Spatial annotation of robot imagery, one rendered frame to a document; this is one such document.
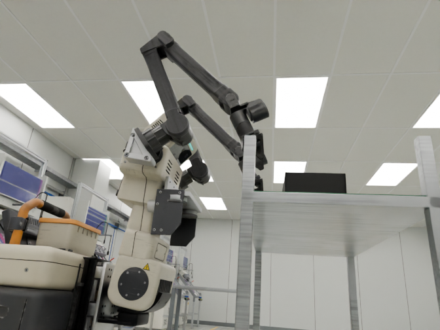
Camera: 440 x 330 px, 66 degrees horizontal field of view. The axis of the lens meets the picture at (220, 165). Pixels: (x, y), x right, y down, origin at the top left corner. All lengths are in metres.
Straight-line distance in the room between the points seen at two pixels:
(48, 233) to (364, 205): 1.05
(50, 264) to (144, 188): 0.40
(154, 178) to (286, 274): 9.24
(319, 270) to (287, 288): 1.02
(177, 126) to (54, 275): 0.60
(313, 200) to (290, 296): 9.56
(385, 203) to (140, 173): 0.82
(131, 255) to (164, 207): 0.19
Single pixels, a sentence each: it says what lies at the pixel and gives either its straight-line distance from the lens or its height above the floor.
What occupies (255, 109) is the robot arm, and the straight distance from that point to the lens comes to 1.18.
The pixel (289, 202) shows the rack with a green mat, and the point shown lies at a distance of 0.83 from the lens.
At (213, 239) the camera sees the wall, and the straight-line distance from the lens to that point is 10.62.
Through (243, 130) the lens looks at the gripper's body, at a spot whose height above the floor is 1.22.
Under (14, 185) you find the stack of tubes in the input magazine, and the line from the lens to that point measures 3.50.
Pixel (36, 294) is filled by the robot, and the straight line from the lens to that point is 1.18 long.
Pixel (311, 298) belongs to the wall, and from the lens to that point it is 10.41.
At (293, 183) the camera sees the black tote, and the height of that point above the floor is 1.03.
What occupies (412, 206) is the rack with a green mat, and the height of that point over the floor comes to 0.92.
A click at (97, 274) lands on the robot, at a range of 1.33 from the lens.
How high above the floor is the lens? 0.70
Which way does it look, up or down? 21 degrees up
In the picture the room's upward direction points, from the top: 4 degrees clockwise
